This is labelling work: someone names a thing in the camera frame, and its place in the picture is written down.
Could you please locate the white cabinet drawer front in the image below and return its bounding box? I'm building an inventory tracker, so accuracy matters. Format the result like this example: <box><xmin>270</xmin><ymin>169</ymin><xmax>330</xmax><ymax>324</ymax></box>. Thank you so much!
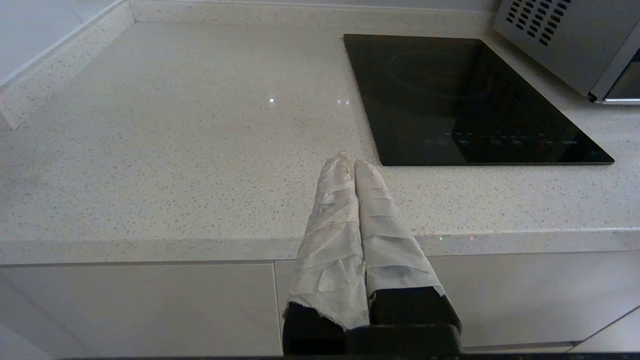
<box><xmin>0</xmin><ymin>261</ymin><xmax>283</xmax><ymax>359</ymax></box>
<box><xmin>273</xmin><ymin>250</ymin><xmax>640</xmax><ymax>351</ymax></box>
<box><xmin>570</xmin><ymin>307</ymin><xmax>640</xmax><ymax>355</ymax></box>

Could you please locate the silver black microwave oven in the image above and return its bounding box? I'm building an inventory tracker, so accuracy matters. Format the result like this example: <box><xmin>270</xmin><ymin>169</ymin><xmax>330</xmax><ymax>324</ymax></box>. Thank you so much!
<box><xmin>492</xmin><ymin>0</ymin><xmax>640</xmax><ymax>105</ymax></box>

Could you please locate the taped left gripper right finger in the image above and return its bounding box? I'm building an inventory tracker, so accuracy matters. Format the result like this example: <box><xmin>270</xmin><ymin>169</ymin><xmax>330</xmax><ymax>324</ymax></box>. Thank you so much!
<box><xmin>354</xmin><ymin>159</ymin><xmax>463</xmax><ymax>332</ymax></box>

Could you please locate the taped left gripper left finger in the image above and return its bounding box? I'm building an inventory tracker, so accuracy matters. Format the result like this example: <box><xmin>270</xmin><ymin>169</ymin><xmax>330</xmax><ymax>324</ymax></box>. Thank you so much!
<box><xmin>281</xmin><ymin>152</ymin><xmax>372</xmax><ymax>357</ymax></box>

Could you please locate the black induction cooktop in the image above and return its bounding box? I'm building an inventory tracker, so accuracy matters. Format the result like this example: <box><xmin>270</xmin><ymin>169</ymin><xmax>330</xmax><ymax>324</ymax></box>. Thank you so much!
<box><xmin>343</xmin><ymin>33</ymin><xmax>616</xmax><ymax>167</ymax></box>

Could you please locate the black glass microwave door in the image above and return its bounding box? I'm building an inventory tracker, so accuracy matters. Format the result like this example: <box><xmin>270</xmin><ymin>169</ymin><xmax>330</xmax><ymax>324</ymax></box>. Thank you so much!
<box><xmin>589</xmin><ymin>22</ymin><xmax>640</xmax><ymax>105</ymax></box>

